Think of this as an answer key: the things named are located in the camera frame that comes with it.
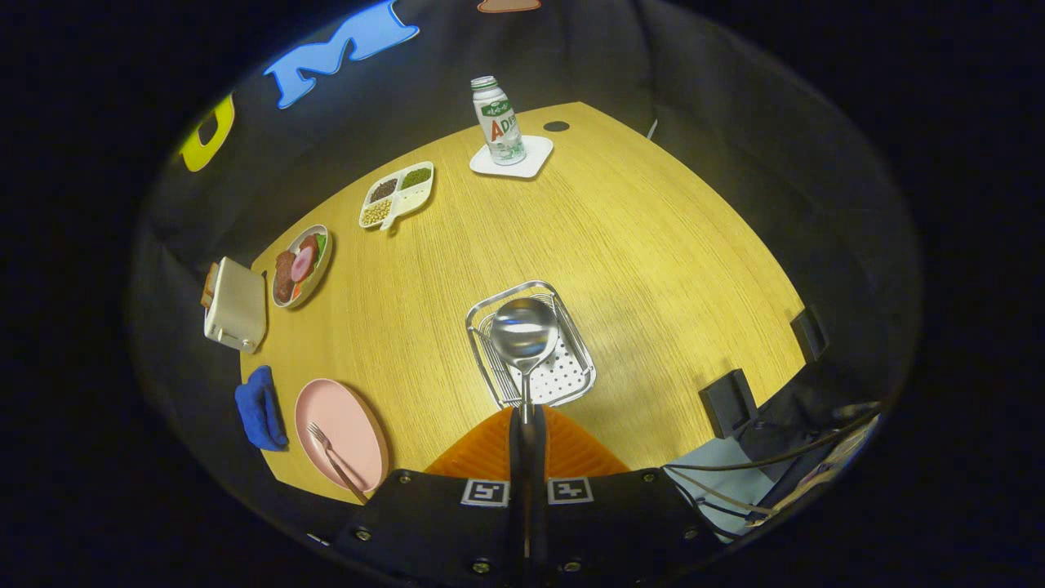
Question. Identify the large metal spoon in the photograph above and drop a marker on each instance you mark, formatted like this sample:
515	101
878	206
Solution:
524	331

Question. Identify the blue towel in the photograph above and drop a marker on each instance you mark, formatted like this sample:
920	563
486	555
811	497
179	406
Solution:
260	408

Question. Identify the brown toast slice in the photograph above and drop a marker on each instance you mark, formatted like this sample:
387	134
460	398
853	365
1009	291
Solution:
209	286

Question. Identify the pink ham slice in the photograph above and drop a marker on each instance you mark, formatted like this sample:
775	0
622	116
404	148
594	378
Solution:
303	264

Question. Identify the pink round plate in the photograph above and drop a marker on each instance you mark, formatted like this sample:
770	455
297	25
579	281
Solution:
351	429

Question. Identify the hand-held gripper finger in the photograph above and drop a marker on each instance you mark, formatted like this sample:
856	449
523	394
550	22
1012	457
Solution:
517	490
537	490

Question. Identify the white divided bean dish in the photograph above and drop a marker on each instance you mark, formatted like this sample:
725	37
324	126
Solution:
408	196

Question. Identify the white green-label bottle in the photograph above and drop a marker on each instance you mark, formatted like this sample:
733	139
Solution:
498	122

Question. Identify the brown meat slice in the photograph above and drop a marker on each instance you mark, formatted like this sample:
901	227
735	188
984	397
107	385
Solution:
284	278

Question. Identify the grey food plate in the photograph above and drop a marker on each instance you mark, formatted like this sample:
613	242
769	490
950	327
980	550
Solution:
317	273

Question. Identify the black table clamp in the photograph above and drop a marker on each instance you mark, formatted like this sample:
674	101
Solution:
727	402
810	333

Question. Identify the white toaster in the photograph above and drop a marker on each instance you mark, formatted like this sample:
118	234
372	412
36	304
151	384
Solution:
237	306

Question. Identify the white square coaster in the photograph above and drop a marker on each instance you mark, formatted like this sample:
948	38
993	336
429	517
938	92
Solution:
535	159

